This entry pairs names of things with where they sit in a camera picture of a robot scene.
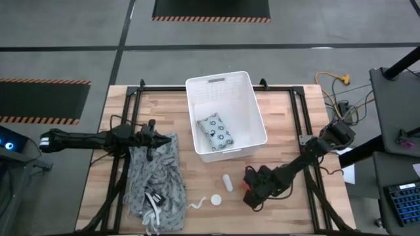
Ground computer case blue light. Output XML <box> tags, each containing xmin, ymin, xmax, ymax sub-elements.
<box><xmin>0</xmin><ymin>125</ymin><xmax>30</xmax><ymax>154</ymax></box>

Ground white plastic basket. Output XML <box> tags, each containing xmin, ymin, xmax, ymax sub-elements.
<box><xmin>185</xmin><ymin>70</ymin><xmax>268</xmax><ymax>163</ymax></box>

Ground yellow extension cable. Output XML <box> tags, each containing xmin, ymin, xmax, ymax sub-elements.
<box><xmin>314</xmin><ymin>71</ymin><xmax>351</xmax><ymax>114</ymax></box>

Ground black and white strap buckle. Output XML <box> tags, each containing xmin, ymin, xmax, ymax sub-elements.
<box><xmin>144</xmin><ymin>191</ymin><xmax>167</xmax><ymax>208</ymax></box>

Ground white fabric strap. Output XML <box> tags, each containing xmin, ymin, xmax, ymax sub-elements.
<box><xmin>188</xmin><ymin>196</ymin><xmax>207</xmax><ymax>209</ymax></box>

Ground white plastic bottle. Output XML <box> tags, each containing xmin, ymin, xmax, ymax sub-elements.
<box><xmin>222</xmin><ymin>174</ymin><xmax>234</xmax><ymax>193</ymax></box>

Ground dark grey side table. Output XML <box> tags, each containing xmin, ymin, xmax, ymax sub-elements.
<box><xmin>368</xmin><ymin>66</ymin><xmax>420</xmax><ymax>155</ymax></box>

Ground black power strip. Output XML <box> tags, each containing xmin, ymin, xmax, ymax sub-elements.
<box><xmin>337</xmin><ymin>100</ymin><xmax>352</xmax><ymax>125</ymax></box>

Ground patterned white soft pack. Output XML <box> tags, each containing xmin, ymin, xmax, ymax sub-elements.
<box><xmin>196</xmin><ymin>112</ymin><xmax>236</xmax><ymax>152</ymax></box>

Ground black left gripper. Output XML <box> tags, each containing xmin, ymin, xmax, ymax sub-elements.
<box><xmin>140</xmin><ymin>119</ymin><xmax>173</xmax><ymax>162</ymax></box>

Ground black diagonal pole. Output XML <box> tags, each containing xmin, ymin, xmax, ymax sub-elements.
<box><xmin>383</xmin><ymin>45</ymin><xmax>420</xmax><ymax>81</ymax></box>

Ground black hazard-striped floor mat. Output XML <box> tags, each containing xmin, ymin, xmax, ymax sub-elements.
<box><xmin>151</xmin><ymin>0</ymin><xmax>272</xmax><ymax>24</ymax></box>
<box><xmin>0</xmin><ymin>77</ymin><xmax>93</xmax><ymax>126</ymax></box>

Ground dark grey desk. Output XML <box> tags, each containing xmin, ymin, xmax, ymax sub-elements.
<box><xmin>371</xmin><ymin>151</ymin><xmax>420</xmax><ymax>236</ymax></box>

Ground grey patterned cloth pile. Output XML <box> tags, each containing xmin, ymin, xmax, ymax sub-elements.
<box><xmin>122</xmin><ymin>132</ymin><xmax>188</xmax><ymax>235</ymax></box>

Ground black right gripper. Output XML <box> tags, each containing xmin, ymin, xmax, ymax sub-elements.
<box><xmin>243</xmin><ymin>165</ymin><xmax>280</xmax><ymax>212</ymax></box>

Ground black aluminium table frame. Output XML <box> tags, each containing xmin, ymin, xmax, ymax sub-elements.
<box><xmin>78</xmin><ymin>78</ymin><xmax>357</xmax><ymax>234</ymax></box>

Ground black keyboard blue keys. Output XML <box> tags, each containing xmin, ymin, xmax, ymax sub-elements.
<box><xmin>383</xmin><ymin>181</ymin><xmax>420</xmax><ymax>227</ymax></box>

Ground white paper sheet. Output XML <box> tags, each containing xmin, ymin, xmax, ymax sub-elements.
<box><xmin>337</xmin><ymin>146</ymin><xmax>357</xmax><ymax>185</ymax></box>

